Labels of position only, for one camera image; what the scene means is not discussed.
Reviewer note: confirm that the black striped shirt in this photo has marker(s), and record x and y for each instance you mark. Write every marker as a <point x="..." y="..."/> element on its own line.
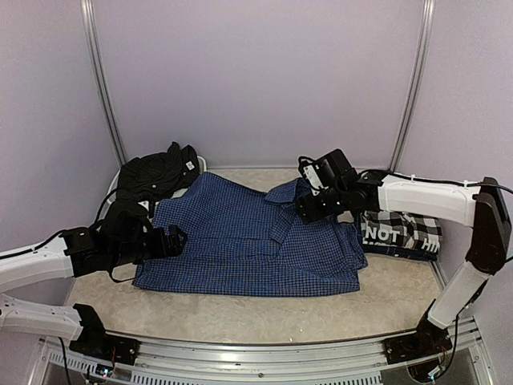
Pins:
<point x="158" y="176"/>

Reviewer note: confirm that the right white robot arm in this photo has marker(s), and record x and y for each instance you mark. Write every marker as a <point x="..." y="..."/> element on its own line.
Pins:
<point x="477" y="205"/>

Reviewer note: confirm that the right aluminium frame post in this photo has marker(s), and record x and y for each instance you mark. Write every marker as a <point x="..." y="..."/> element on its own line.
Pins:
<point x="415" y="84"/>

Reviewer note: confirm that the front aluminium rail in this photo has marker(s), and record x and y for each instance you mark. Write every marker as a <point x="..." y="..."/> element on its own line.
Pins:
<point x="166" y="361"/>

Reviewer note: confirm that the white plastic basket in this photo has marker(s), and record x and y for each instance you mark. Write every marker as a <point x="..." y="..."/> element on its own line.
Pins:
<point x="203" y="168"/>

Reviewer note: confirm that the blue checked long sleeve shirt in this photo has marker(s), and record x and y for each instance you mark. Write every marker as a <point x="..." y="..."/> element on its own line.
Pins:
<point x="250" y="243"/>

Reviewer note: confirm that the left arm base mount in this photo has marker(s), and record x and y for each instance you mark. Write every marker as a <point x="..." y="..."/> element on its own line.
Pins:
<point x="97" y="343"/>

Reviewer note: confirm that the aluminium frame post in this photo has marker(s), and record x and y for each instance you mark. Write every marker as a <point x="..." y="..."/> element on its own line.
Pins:
<point x="93" y="46"/>
<point x="415" y="84"/>

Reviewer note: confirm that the black white plaid folded shirt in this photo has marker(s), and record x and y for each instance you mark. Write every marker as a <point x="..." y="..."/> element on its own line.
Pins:
<point x="401" y="235"/>

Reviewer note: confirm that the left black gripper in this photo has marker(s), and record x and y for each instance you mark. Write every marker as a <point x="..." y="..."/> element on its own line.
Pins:
<point x="175" y="247"/>

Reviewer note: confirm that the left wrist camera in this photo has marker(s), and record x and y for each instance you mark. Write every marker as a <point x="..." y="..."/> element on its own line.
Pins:
<point x="150" y="206"/>

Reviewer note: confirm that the left aluminium frame post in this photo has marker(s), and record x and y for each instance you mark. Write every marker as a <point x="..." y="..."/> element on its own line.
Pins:
<point x="93" y="46"/>

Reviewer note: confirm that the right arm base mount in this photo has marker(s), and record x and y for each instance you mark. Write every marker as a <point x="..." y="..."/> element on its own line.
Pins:
<point x="417" y="345"/>

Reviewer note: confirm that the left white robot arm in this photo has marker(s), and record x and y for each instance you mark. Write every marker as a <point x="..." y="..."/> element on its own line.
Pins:
<point x="124" y="236"/>

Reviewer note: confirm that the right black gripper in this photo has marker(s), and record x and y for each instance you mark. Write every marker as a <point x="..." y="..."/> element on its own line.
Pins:
<point x="306" y="208"/>

